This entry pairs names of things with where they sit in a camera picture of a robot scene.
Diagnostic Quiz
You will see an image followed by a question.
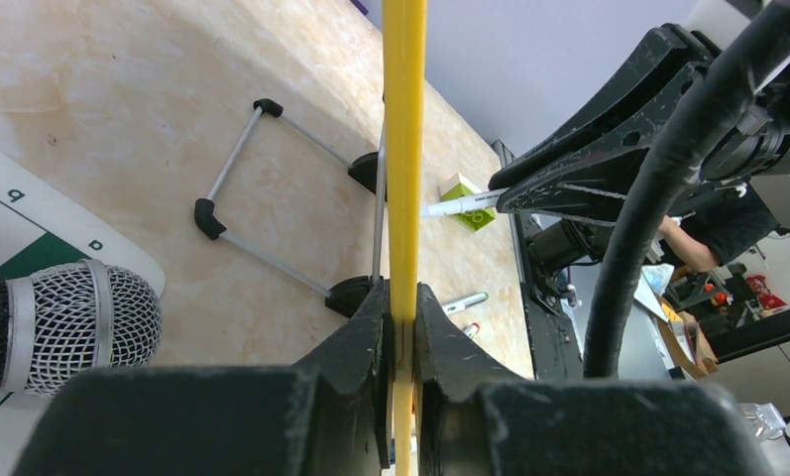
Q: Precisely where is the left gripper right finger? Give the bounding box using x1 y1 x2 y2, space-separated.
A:
414 283 527 475

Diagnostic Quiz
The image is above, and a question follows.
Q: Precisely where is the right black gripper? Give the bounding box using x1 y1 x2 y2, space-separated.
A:
489 1 790 227

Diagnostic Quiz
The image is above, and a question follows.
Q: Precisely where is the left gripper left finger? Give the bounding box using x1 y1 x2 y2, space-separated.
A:
294 280 394 475

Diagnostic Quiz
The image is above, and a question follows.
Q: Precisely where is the purple whiteboard marker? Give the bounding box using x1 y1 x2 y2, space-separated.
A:
420 187 508 217

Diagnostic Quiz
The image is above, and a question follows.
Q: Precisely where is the yellow framed whiteboard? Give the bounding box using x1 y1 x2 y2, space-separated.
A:
382 1 427 475

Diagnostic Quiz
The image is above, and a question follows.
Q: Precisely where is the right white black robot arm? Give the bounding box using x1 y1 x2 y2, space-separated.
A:
489 1 790 275

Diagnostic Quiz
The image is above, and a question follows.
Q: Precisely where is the red whiteboard marker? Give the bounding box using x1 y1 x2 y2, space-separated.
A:
462 322 481 339

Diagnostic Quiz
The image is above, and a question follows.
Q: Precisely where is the blue whiteboard marker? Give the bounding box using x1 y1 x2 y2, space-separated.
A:
442 293 489 315

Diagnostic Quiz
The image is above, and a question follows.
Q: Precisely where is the person in background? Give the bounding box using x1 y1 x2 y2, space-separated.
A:
658 190 780 273

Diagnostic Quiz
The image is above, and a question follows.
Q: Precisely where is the green white toy brick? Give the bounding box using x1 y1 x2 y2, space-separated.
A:
438 174 497 232

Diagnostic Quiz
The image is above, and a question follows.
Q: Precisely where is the purple block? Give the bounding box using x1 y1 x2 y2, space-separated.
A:
351 0 369 16

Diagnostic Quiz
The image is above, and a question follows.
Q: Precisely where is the green white chessboard mat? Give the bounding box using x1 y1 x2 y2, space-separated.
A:
0 152 166 439

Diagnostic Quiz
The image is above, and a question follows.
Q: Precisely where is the whiteboard wire stand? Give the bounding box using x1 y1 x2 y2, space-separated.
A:
193 98 388 320

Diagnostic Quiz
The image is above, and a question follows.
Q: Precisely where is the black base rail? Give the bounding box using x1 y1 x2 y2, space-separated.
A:
510 215 582 382

